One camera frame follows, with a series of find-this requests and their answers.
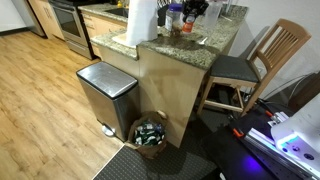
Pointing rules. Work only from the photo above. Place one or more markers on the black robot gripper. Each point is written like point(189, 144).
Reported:
point(196, 7)

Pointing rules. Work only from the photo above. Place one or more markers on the white and orange pill bottle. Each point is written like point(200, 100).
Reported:
point(188, 24)

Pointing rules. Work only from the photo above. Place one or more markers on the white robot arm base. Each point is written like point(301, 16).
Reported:
point(298, 137)

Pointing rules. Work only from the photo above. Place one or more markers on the granite kitchen counter island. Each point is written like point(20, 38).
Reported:
point(170, 70)

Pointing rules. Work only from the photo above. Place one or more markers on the clear container with purple lid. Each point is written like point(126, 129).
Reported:
point(173, 18)

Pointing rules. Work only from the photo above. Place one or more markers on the clear plastic cup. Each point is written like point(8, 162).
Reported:
point(211, 14)

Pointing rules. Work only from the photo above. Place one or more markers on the metal spoon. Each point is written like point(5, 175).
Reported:
point(202, 41)

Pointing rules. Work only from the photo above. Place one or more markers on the white paper towel roll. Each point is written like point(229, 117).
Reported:
point(142, 21)

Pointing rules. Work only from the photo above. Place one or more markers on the wooden chair with grey seat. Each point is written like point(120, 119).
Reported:
point(250, 77)

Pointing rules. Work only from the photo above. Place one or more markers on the stainless steel trash can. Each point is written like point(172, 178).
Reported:
point(113, 96)

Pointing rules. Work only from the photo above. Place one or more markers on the stainless steel oven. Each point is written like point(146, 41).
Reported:
point(71, 24)

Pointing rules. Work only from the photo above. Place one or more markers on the brown paper bag with trash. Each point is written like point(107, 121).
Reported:
point(147, 135)

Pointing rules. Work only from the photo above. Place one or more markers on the dark floor mat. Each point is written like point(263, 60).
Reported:
point(188, 162)

